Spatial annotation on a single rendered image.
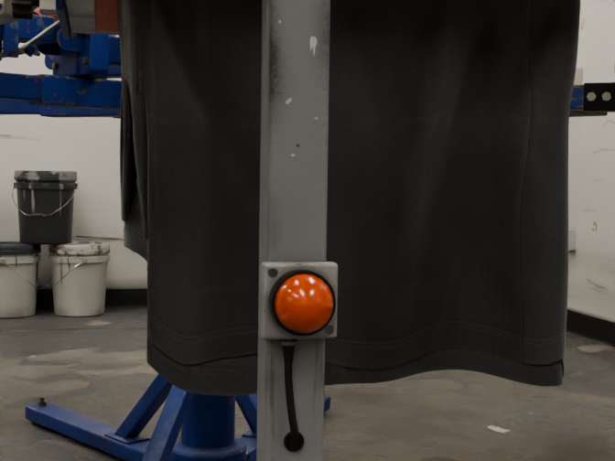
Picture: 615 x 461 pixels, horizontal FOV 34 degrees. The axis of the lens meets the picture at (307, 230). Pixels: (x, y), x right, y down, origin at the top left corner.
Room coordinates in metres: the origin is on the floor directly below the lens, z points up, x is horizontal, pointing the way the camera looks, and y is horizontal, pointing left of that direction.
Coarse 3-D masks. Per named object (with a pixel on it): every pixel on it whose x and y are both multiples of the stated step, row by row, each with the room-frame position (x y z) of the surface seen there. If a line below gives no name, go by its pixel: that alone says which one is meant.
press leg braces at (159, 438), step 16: (160, 384) 2.39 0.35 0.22; (144, 400) 2.45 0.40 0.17; (160, 400) 2.43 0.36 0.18; (176, 400) 2.11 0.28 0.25; (240, 400) 2.17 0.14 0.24; (256, 400) 2.14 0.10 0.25; (128, 416) 2.50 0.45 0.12; (144, 416) 2.46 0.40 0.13; (160, 416) 2.09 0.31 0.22; (176, 416) 2.08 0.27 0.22; (256, 416) 2.12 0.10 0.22; (128, 432) 2.50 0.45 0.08; (160, 432) 2.06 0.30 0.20; (176, 432) 2.08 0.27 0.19; (256, 432) 2.12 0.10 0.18; (160, 448) 2.03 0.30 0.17
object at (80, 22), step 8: (72, 0) 1.28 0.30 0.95; (80, 0) 1.28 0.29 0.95; (88, 0) 1.28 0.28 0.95; (72, 8) 1.35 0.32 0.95; (80, 8) 1.35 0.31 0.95; (88, 8) 1.35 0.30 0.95; (72, 16) 1.42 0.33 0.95; (80, 16) 1.42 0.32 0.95; (88, 16) 1.42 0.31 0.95; (72, 24) 1.49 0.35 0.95; (80, 24) 1.48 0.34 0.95; (88, 24) 1.48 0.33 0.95; (72, 32) 1.57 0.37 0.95; (80, 32) 1.57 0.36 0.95; (88, 32) 1.57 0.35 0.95; (96, 32) 1.57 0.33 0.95; (104, 32) 1.57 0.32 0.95; (112, 32) 1.56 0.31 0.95
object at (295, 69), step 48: (288, 0) 0.65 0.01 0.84; (288, 48) 0.65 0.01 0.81; (288, 96) 0.65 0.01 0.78; (288, 144) 0.65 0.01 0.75; (288, 192) 0.65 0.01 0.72; (288, 240) 0.65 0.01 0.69; (336, 288) 0.65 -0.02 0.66; (288, 336) 0.64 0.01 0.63; (336, 336) 0.65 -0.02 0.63; (288, 432) 0.65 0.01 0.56
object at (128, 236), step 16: (128, 32) 1.00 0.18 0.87; (128, 48) 0.98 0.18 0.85; (128, 64) 0.97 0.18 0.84; (128, 80) 0.98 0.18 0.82; (128, 96) 0.97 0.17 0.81; (128, 112) 0.95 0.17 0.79; (128, 128) 0.95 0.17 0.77; (128, 144) 0.94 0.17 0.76; (128, 160) 0.94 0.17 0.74; (128, 176) 0.95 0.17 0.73; (128, 192) 0.96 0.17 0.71; (128, 208) 0.98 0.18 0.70; (128, 224) 1.00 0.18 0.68; (128, 240) 1.00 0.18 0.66; (144, 240) 0.98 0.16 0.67; (144, 256) 0.99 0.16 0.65
